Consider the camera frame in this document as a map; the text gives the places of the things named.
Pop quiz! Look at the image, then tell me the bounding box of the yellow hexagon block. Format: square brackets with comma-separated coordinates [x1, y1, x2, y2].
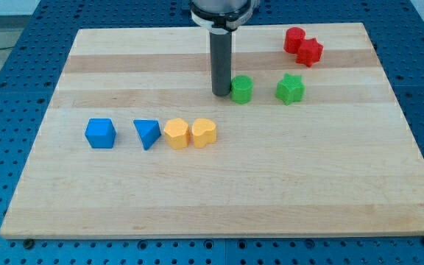
[163, 118, 190, 149]

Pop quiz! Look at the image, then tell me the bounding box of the green star block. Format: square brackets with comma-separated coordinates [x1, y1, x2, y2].
[275, 74, 305, 105]

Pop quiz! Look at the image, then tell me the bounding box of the blue cube block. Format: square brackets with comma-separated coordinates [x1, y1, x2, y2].
[85, 118, 116, 149]

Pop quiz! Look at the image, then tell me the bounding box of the red star block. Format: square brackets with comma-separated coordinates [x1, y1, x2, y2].
[296, 38, 323, 67]

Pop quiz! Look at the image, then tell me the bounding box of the light wooden board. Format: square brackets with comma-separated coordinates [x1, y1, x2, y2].
[0, 23, 424, 239]

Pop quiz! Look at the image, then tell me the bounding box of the green cylinder block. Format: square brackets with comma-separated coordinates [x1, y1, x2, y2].
[230, 75, 253, 104]

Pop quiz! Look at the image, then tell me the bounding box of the red cylinder block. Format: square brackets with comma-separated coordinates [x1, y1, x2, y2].
[283, 27, 306, 54]

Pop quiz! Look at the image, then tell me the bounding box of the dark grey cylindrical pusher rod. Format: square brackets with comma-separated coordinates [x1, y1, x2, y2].
[210, 29, 232, 96]

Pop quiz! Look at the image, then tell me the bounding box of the blue triangle block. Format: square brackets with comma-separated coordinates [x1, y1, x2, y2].
[133, 119, 161, 150]

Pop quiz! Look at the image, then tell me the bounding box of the yellow heart block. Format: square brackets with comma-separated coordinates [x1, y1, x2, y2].
[191, 118, 217, 148]

